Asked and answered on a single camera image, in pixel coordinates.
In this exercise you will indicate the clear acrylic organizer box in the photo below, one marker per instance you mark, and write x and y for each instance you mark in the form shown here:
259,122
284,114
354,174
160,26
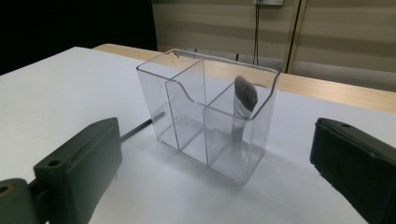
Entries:
186,133

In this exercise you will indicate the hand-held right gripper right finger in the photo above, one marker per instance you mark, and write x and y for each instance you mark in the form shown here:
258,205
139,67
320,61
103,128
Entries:
358,161

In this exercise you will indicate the thin black makeup brush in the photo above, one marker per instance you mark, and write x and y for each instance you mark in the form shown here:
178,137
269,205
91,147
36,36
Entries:
137,129

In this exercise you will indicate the white table sheet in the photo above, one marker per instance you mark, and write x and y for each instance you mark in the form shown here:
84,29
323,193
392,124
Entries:
155,199

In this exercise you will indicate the black curtain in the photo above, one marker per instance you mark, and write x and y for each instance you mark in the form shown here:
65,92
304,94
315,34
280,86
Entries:
62,25

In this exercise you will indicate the large black makeup brush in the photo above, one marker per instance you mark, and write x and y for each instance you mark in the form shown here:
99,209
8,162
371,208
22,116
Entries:
246,93

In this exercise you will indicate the white wall socket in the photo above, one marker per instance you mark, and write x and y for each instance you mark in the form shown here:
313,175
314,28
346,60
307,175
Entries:
271,2

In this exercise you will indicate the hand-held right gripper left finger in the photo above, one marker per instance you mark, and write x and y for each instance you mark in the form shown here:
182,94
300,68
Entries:
81,161

